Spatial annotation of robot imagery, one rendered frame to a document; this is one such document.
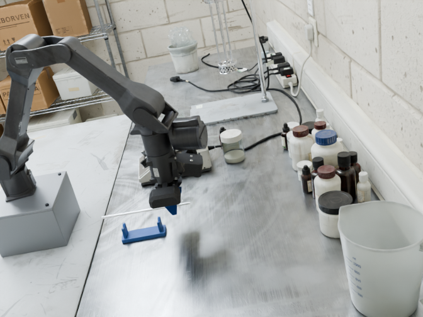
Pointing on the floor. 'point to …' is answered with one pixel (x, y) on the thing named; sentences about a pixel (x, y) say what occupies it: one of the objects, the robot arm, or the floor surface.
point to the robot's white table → (91, 233)
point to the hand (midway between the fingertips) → (171, 200)
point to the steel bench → (221, 222)
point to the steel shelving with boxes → (45, 79)
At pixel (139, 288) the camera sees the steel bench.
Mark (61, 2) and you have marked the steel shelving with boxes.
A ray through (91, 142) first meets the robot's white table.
